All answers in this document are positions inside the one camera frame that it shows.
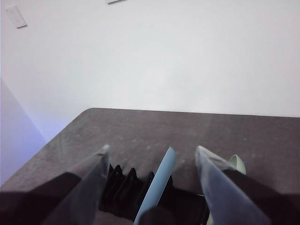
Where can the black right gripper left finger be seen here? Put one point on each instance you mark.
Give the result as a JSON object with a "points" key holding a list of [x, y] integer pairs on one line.
{"points": [[77, 201]]}

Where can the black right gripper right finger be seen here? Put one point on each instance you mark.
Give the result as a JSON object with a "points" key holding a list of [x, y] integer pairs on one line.
{"points": [[225, 197]]}

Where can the green plate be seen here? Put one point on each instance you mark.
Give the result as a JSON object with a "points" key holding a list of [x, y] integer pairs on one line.
{"points": [[239, 164]]}

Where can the black plate rack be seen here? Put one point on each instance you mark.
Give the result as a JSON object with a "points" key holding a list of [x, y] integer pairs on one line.
{"points": [[122, 192]]}

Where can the blue plate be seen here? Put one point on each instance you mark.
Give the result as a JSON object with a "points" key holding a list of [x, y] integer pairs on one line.
{"points": [[159, 180]]}

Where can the white wall socket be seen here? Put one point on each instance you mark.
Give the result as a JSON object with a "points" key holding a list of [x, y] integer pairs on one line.
{"points": [[16, 16]]}

